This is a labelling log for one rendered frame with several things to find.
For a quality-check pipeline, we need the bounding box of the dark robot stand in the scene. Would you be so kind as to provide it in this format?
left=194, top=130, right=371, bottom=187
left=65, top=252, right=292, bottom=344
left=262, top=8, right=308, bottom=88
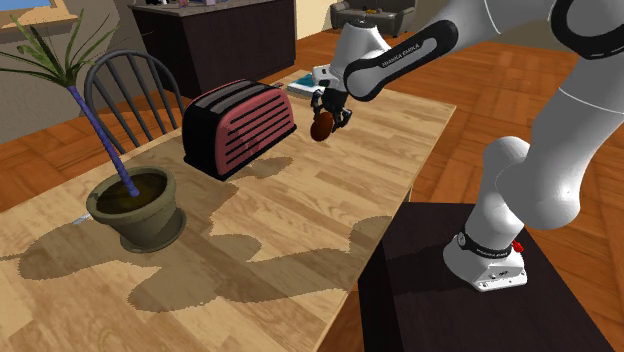
left=357, top=201, right=616, bottom=352

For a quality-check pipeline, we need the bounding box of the wooden table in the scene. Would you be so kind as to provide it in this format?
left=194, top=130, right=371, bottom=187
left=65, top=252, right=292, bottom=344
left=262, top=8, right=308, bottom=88
left=0, top=69, right=457, bottom=352

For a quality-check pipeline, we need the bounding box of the grey sofa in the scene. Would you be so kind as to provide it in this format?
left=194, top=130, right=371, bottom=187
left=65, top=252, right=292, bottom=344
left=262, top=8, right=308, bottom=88
left=329, top=0, right=418, bottom=38

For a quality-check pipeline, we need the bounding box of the teal and white book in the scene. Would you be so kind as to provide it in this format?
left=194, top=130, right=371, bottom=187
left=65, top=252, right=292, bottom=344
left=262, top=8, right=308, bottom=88
left=285, top=72, right=327, bottom=101

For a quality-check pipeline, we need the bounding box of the potted plant in green pot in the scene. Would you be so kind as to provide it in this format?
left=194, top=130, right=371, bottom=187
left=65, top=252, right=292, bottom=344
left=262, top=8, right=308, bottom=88
left=0, top=9, right=188, bottom=254

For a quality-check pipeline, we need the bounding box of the red and black toaster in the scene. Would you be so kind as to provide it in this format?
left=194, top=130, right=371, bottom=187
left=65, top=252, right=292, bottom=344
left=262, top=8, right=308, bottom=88
left=182, top=78, right=298, bottom=182

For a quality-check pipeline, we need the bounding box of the brown egg-shaped object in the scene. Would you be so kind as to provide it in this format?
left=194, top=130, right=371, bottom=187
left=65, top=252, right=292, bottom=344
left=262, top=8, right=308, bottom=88
left=309, top=113, right=335, bottom=143

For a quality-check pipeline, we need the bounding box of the window with wooden frame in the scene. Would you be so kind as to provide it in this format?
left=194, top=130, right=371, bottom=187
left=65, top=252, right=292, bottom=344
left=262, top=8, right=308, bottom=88
left=0, top=0, right=79, bottom=31

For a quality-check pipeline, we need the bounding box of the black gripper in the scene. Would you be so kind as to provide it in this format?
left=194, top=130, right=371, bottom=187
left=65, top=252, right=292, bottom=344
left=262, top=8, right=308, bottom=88
left=310, top=88, right=353, bottom=133

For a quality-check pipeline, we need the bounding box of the dark cabinet with countertop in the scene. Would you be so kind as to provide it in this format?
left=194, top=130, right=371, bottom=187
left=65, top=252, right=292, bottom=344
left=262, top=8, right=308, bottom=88
left=127, top=0, right=298, bottom=100

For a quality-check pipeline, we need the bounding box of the dark wooden chair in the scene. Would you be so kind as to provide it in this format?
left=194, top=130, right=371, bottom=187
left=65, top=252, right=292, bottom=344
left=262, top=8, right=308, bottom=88
left=83, top=48, right=186, bottom=156

